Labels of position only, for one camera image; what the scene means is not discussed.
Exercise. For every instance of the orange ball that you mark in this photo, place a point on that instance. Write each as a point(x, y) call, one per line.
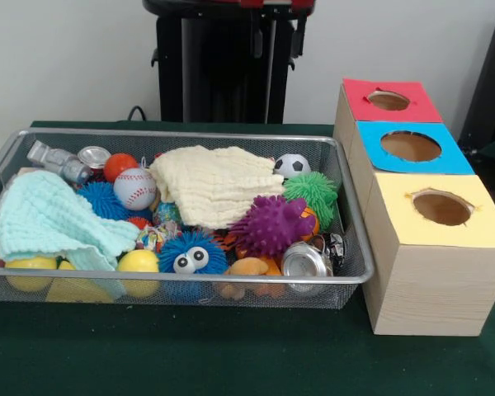
point(119, 165)

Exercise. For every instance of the mint green cloth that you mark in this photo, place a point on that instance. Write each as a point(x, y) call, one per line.
point(45, 214)

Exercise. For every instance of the shallow metal mesh bin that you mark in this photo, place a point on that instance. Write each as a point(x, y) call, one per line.
point(354, 247)

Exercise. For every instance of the wooden box with three holes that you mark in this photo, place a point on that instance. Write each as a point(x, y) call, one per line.
point(437, 288)

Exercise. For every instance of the purple spiky toy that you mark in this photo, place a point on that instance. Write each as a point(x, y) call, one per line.
point(268, 227)

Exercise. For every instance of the cream cloth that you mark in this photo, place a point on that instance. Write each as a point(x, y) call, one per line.
point(214, 185)

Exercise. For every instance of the small soccer ball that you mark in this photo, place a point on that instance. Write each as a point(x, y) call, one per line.
point(290, 165)

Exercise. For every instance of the green spiky ball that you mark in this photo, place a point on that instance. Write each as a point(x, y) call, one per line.
point(311, 191)

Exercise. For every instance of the blue fuzzy ball with eyes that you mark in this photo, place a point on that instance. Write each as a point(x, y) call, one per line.
point(189, 257)

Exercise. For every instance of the crushed silver can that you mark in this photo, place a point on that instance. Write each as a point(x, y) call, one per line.
point(305, 260)

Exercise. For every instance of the white baseball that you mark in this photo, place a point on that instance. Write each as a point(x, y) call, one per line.
point(134, 189)

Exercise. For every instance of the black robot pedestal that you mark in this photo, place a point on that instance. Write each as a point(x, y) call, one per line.
point(214, 62)

